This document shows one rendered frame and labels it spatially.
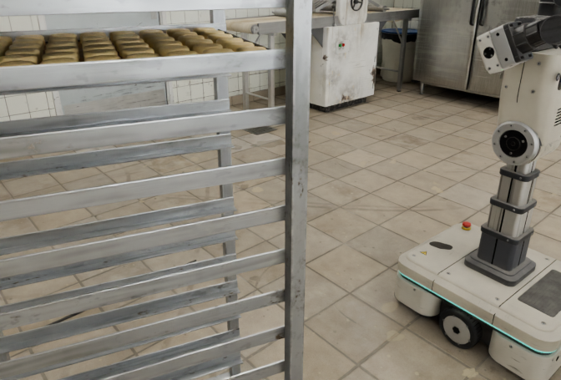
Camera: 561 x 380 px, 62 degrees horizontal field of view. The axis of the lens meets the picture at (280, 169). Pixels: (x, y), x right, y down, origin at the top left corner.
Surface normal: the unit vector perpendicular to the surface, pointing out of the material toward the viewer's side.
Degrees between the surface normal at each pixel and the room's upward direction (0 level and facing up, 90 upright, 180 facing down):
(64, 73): 90
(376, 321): 0
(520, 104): 101
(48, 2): 90
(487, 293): 0
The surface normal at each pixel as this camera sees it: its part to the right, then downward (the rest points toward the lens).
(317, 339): 0.00, -0.92
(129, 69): 0.39, 0.36
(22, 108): 0.66, 0.29
